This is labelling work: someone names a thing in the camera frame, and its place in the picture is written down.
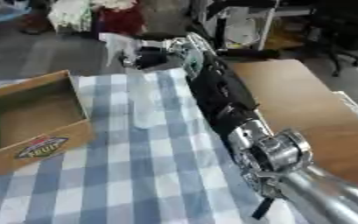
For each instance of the white metal shelf frame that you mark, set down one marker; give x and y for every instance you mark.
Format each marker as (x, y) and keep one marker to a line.
(266, 26)

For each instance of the clear spray bottle white head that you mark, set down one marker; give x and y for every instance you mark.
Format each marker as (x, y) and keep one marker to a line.
(145, 102)

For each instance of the tan cardboard box green inside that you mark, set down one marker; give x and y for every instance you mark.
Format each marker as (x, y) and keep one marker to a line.
(36, 116)

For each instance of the black office chair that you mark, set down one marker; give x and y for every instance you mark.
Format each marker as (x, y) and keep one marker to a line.
(340, 32)

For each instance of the white crumpled cloth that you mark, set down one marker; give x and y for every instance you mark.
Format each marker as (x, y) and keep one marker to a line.
(70, 15)

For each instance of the pale blue plastic bin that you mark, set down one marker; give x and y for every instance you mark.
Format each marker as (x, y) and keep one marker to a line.
(4, 11)

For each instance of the dark red bag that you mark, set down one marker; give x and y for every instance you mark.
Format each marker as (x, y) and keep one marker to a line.
(121, 19)

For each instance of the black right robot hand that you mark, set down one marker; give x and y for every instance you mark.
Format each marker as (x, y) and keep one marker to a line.
(150, 57)

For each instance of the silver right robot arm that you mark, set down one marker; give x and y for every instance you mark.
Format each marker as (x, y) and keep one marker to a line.
(222, 96)

